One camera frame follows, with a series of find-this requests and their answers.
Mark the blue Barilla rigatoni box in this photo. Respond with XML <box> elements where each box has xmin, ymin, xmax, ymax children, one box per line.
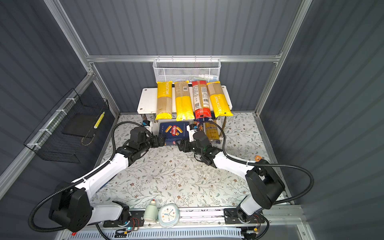
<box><xmin>159</xmin><ymin>121</ymin><xmax>190</xmax><ymax>146</ymax></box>

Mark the blue yellow spaghetti bag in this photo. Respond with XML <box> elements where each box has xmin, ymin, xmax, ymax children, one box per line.
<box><xmin>204</xmin><ymin>123</ymin><xmax>221</xmax><ymax>144</ymax></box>

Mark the black wire side basket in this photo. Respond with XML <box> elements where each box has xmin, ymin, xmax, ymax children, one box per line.
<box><xmin>24</xmin><ymin>92</ymin><xmax>114</xmax><ymax>164</ymax></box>

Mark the white wire wall basket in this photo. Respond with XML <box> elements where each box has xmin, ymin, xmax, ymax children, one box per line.
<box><xmin>153</xmin><ymin>60</ymin><xmax>222</xmax><ymax>83</ymax></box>

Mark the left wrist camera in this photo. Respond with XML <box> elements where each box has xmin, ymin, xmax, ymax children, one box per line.
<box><xmin>142</xmin><ymin>120</ymin><xmax>152</xmax><ymax>132</ymax></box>

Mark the yellow pasta bag tan window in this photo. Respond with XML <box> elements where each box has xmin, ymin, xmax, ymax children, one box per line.
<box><xmin>207</xmin><ymin>82</ymin><xmax>233</xmax><ymax>118</ymax></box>

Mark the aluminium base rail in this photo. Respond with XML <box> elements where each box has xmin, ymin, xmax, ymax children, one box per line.
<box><xmin>89</xmin><ymin>205</ymin><xmax>301</xmax><ymax>232</ymax></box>

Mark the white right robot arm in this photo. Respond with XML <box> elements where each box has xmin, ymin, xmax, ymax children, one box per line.
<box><xmin>177</xmin><ymin>121</ymin><xmax>315</xmax><ymax>223</ymax></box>

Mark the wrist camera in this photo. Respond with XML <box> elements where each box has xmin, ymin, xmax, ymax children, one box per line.
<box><xmin>187</xmin><ymin>124</ymin><xmax>211</xmax><ymax>148</ymax></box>
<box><xmin>142</xmin><ymin>120</ymin><xmax>152</xmax><ymax>132</ymax></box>

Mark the red yellow spaghetti bag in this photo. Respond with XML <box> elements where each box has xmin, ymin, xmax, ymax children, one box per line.
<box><xmin>192</xmin><ymin>80</ymin><xmax>212</xmax><ymax>119</ymax></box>

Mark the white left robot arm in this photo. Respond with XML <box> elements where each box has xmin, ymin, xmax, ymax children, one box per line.
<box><xmin>28</xmin><ymin>124</ymin><xmax>166</xmax><ymax>233</ymax></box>

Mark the white two-tier metal shelf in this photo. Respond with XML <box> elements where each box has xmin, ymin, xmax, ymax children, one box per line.
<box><xmin>137</xmin><ymin>85</ymin><xmax>233</xmax><ymax>135</ymax></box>

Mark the orange tape roll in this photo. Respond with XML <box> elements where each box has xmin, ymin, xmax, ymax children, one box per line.
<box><xmin>255</xmin><ymin>156</ymin><xmax>263</xmax><ymax>162</ymax></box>

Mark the mint green alarm clock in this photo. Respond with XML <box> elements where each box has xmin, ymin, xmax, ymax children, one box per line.
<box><xmin>158</xmin><ymin>204</ymin><xmax>181</xmax><ymax>228</ymax></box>

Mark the small pale green bottle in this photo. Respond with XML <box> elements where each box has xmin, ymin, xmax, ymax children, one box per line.
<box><xmin>143</xmin><ymin>199</ymin><xmax>159</xmax><ymax>222</ymax></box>

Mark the blue Barilla spaghetti box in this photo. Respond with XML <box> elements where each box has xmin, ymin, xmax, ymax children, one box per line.
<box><xmin>194</xmin><ymin>118</ymin><xmax>206</xmax><ymax>131</ymax></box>

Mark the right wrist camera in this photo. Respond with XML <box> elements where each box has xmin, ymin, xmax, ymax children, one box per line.
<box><xmin>187</xmin><ymin>124</ymin><xmax>211</xmax><ymax>148</ymax></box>

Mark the white ribbed vent strip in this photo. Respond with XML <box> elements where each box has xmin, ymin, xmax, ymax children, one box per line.
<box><xmin>68</xmin><ymin>227</ymin><xmax>245</xmax><ymax>240</ymax></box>

